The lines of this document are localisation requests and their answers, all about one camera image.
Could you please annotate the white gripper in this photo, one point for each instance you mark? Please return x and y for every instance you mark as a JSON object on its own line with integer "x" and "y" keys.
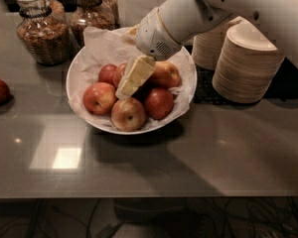
{"x": 152, "y": 34}

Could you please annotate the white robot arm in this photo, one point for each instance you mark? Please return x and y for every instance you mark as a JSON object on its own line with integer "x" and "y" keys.
{"x": 276, "y": 20}

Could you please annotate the right rear red-yellow apple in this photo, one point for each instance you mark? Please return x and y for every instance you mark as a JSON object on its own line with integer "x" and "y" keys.
{"x": 166, "y": 75}

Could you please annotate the rear left dark apple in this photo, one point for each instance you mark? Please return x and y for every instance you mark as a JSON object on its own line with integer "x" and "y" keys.
{"x": 106, "y": 73}

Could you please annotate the white paper bowl liner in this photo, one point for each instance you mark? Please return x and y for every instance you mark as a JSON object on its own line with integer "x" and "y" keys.
{"x": 102, "y": 47}

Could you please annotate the front yellow-red apple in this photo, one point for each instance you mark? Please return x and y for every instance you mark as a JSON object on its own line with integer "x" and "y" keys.
{"x": 128, "y": 115}

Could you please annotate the white ceramic bowl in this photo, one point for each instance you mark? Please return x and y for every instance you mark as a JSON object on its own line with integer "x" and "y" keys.
{"x": 89, "y": 123}

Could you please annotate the rear stack paper bowls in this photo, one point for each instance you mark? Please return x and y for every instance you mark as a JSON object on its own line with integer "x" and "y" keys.
{"x": 207, "y": 46}

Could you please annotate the stack paper bowls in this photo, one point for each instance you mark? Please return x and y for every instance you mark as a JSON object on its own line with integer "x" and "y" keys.
{"x": 247, "y": 64}
{"x": 207, "y": 46}

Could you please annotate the middle glass granola jar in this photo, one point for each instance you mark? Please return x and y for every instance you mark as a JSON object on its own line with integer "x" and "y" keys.
{"x": 90, "y": 13}

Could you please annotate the left glass granola jar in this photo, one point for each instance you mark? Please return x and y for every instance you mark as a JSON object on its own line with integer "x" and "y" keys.
{"x": 43, "y": 33}

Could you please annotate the front stack paper bowls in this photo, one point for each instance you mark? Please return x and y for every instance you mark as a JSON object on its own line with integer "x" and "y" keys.
{"x": 247, "y": 64}

